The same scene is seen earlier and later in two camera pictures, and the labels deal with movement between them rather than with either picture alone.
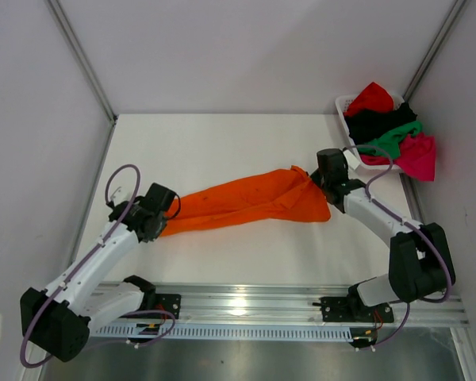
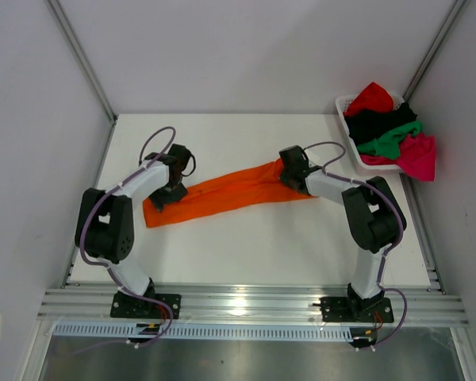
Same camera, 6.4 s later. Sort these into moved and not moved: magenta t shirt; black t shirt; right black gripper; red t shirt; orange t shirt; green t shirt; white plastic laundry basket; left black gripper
Moved: right black gripper; left black gripper; orange t shirt
Not moved: red t shirt; green t shirt; white plastic laundry basket; black t shirt; magenta t shirt
